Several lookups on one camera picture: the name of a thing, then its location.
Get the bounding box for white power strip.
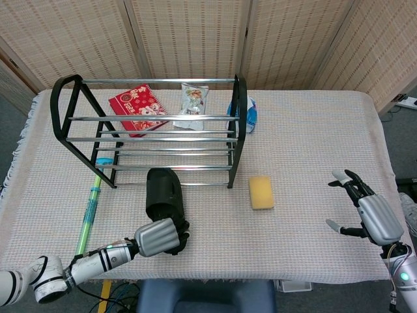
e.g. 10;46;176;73
395;94;417;110

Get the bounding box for green and blue plastic stick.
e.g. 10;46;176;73
74;156;115;257

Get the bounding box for black metal shoe rack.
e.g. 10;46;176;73
50;74;248;190

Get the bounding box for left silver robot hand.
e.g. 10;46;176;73
133;217;192;258

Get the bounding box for blue chair seat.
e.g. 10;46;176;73
136;279;278;313

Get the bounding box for silver snack bag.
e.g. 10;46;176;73
171;82;210;130

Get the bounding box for yellow sponge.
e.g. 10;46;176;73
248;175;275;211

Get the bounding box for black shoe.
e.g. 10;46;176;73
145;168;191;230

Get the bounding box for red calendar booklet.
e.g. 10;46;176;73
108;83;170;138

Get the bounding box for white sneaker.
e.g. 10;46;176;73
399;192;417;237

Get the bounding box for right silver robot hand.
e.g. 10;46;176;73
326;168;405;247

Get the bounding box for woven bamboo folding screen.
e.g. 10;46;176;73
0;0;417;115

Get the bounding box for beige woven tablecloth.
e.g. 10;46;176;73
0;88;400;283

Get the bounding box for blue and white package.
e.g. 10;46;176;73
227;96;258;134

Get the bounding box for black cable bundle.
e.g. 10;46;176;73
78;282;141;313

